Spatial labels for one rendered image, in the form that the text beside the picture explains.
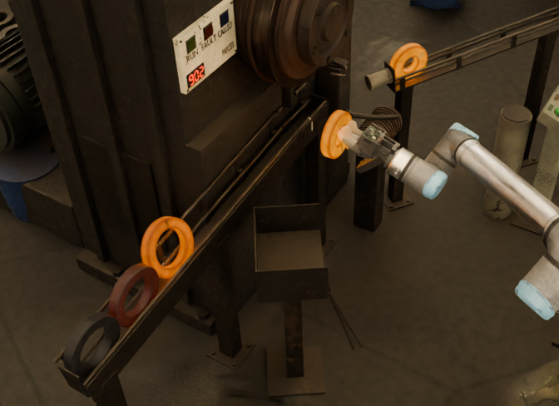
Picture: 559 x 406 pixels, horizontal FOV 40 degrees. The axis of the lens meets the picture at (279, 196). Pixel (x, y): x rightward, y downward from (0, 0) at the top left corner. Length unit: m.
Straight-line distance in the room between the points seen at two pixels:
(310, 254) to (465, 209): 1.21
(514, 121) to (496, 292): 0.66
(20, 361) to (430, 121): 2.18
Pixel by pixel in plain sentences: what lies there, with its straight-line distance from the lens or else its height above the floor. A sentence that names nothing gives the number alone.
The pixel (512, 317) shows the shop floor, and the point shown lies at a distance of 3.07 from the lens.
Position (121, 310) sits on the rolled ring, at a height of 0.69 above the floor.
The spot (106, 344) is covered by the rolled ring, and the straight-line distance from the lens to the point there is 2.22.
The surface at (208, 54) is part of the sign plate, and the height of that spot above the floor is 1.13.
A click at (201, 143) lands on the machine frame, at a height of 0.87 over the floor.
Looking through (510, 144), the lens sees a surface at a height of 0.41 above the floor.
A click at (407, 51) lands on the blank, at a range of 2.95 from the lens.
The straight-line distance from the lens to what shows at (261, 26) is 2.30.
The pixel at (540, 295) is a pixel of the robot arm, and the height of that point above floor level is 0.79.
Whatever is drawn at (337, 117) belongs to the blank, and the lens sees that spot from 2.39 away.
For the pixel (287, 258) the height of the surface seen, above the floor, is 0.60.
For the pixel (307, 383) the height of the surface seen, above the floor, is 0.01.
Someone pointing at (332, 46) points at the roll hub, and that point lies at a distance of 2.51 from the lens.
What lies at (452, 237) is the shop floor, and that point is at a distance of 3.31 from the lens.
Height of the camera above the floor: 2.35
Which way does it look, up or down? 43 degrees down
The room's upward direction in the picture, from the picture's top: 3 degrees counter-clockwise
